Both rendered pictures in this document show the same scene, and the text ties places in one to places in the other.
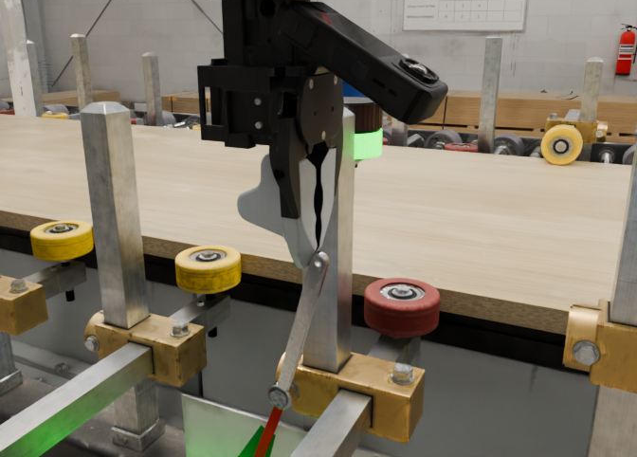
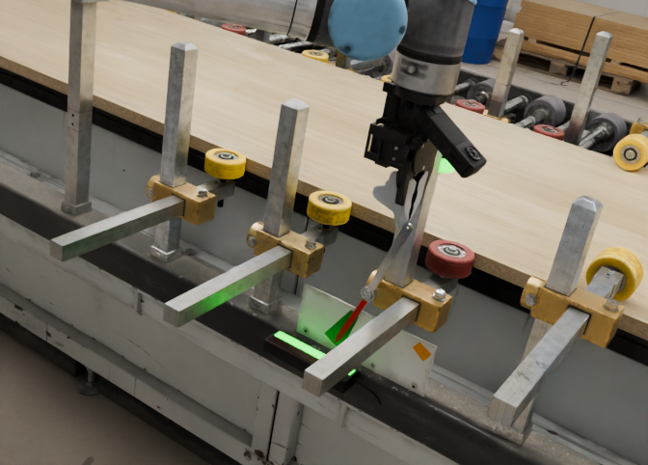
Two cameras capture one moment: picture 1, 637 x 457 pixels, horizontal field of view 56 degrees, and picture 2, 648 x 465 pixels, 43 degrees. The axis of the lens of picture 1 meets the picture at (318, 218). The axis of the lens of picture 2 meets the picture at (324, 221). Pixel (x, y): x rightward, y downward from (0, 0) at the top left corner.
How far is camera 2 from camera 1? 0.77 m
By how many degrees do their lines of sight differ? 8
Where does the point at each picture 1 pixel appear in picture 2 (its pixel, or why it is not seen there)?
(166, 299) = not seen: hidden behind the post
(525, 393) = (520, 332)
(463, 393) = (480, 324)
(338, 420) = (399, 310)
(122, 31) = not seen: outside the picture
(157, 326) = (296, 239)
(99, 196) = (280, 154)
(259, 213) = (383, 198)
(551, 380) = not seen: hidden behind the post
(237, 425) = (336, 307)
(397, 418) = (431, 317)
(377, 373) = (425, 292)
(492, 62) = (597, 57)
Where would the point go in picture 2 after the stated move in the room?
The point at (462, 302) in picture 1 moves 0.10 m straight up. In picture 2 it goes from (488, 264) to (503, 212)
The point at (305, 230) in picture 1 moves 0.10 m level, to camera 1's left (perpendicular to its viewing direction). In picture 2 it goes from (405, 211) to (337, 197)
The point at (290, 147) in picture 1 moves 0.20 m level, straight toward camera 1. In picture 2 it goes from (407, 175) to (406, 236)
